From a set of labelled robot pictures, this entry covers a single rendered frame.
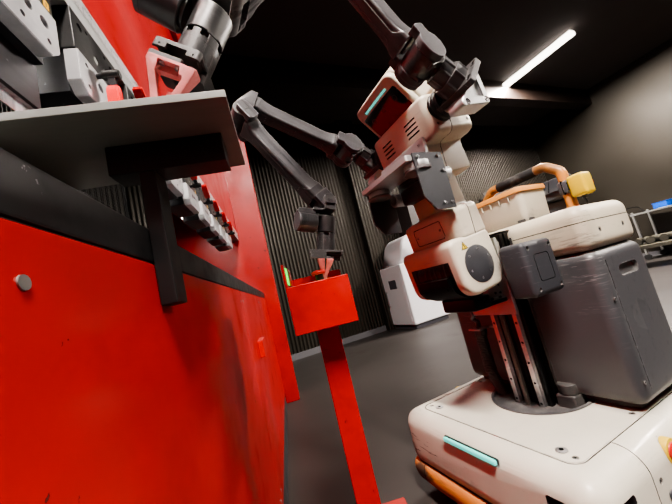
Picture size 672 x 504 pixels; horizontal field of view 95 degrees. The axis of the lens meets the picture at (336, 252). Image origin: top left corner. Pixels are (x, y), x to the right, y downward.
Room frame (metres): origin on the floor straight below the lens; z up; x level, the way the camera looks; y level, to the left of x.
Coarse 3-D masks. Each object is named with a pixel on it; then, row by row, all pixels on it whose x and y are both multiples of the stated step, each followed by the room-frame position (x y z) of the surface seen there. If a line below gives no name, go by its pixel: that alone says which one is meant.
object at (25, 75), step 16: (0, 48) 0.35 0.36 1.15; (0, 64) 0.35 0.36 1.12; (16, 64) 0.38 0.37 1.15; (32, 64) 0.41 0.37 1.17; (0, 80) 0.35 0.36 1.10; (16, 80) 0.37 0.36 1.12; (32, 80) 0.40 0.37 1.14; (0, 96) 0.35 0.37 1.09; (16, 96) 0.38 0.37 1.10; (32, 96) 0.40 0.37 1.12
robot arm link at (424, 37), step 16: (352, 0) 0.67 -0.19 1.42; (368, 0) 0.65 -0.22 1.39; (368, 16) 0.67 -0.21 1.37; (384, 16) 0.66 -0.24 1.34; (384, 32) 0.67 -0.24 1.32; (400, 32) 0.66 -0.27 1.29; (416, 32) 0.64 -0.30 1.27; (400, 48) 0.68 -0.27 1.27; (432, 48) 0.64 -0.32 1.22; (400, 64) 0.70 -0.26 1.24; (400, 80) 0.71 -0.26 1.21
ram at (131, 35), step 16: (64, 0) 0.46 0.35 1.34; (96, 0) 0.58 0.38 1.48; (112, 0) 0.67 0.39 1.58; (128, 0) 0.79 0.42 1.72; (80, 16) 0.51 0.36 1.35; (96, 16) 0.57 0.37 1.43; (112, 16) 0.66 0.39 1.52; (128, 16) 0.77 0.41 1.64; (144, 16) 0.93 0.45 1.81; (112, 32) 0.64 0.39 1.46; (128, 32) 0.75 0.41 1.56; (144, 32) 0.90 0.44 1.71; (160, 32) 1.12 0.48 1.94; (128, 48) 0.73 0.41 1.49; (144, 48) 0.87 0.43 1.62; (112, 64) 0.61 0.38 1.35; (128, 64) 0.71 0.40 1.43; (144, 64) 0.84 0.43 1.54; (128, 80) 0.69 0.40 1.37; (144, 80) 0.81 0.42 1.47; (160, 80) 0.98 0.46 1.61; (208, 176) 1.60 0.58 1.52; (224, 176) 2.40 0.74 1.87; (224, 192) 2.18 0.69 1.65; (224, 208) 2.00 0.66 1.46
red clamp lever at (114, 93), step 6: (102, 72) 0.52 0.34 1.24; (108, 72) 0.52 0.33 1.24; (114, 72) 0.52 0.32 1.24; (120, 72) 0.53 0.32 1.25; (102, 78) 0.52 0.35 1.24; (108, 78) 0.52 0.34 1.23; (114, 78) 0.53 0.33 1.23; (120, 78) 0.53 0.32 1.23; (114, 84) 0.52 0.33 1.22; (108, 90) 0.52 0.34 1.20; (114, 90) 0.52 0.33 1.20; (120, 90) 0.53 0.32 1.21; (108, 96) 0.52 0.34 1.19; (114, 96) 0.52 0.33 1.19; (120, 96) 0.53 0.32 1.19
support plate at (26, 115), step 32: (160, 96) 0.32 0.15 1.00; (192, 96) 0.32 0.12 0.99; (224, 96) 0.33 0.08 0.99; (0, 128) 0.29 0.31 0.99; (32, 128) 0.31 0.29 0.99; (64, 128) 0.32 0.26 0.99; (96, 128) 0.33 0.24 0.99; (128, 128) 0.34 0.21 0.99; (160, 128) 0.36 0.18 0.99; (192, 128) 0.37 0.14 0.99; (224, 128) 0.39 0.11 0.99; (32, 160) 0.36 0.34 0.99; (64, 160) 0.37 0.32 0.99; (96, 160) 0.39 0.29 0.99
